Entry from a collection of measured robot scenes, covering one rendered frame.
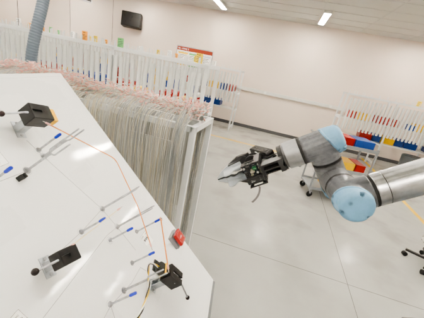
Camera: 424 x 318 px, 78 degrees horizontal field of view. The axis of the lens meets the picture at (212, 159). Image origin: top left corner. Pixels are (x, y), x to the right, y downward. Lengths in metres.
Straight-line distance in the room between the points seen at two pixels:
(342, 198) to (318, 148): 0.16
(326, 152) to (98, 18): 10.50
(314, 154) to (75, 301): 0.66
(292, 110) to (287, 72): 1.16
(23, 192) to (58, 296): 0.24
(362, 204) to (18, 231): 0.71
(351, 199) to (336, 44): 8.27
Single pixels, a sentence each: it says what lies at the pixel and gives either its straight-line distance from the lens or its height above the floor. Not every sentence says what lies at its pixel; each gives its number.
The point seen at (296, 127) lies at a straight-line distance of 8.79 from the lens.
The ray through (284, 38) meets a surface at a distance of 8.73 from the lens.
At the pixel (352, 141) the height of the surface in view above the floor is 1.04.
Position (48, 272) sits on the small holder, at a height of 1.27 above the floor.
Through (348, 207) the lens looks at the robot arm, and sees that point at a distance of 0.62.
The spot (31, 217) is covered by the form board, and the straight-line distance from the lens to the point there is 0.71.
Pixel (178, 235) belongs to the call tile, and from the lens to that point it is 1.06.
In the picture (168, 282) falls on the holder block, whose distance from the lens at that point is 0.86.
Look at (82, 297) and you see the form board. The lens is 0.73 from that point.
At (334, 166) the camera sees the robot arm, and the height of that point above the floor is 1.56.
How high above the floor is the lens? 1.74
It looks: 20 degrees down
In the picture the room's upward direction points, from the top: 11 degrees clockwise
